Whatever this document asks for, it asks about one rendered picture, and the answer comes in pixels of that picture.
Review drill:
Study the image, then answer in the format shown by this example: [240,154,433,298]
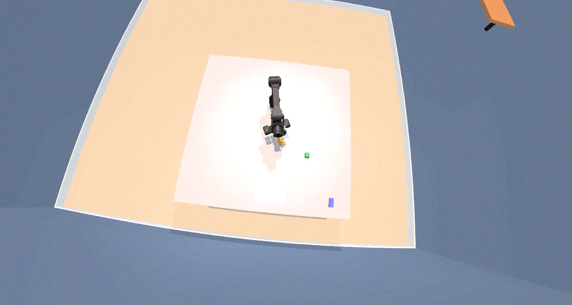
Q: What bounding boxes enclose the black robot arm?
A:
[268,76,286,138]

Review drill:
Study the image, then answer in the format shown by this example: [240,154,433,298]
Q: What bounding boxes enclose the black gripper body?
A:
[263,119,290,135]

